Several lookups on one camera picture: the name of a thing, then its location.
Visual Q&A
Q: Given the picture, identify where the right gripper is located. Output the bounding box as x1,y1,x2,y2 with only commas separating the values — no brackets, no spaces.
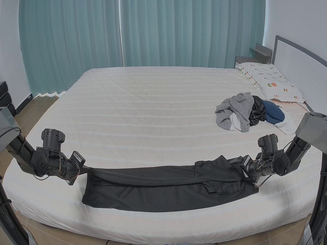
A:
240,160,262,179

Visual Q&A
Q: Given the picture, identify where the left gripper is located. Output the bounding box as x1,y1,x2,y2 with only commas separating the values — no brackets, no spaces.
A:
61,160,86,186

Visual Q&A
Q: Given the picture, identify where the black garment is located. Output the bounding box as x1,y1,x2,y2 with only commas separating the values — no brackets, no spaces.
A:
82,155,260,213

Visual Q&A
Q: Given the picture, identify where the pile of clothes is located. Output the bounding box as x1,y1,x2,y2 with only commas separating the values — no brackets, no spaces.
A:
215,92,296,136

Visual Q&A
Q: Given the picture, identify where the bed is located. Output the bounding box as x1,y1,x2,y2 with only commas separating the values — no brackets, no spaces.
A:
1,35,327,245

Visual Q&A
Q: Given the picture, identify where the white printed pillow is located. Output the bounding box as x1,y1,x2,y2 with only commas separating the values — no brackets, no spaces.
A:
235,62,307,103

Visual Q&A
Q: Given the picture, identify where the dark grey chest of drawers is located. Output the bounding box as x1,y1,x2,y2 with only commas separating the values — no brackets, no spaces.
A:
0,81,13,117

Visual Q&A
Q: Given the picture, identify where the grey bedside table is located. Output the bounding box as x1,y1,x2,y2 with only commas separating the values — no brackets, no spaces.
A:
235,43,272,66

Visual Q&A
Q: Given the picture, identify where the blue-green curtain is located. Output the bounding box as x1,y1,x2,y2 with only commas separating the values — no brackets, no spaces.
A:
119,0,267,69
19,0,124,97

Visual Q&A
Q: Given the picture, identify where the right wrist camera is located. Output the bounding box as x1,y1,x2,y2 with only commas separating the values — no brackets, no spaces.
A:
229,155,250,173

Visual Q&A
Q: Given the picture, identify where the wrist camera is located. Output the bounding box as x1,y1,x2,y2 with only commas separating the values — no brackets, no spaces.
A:
229,155,250,173
69,151,86,168

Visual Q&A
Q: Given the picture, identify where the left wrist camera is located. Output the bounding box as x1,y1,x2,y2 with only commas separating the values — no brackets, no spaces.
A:
69,151,86,168

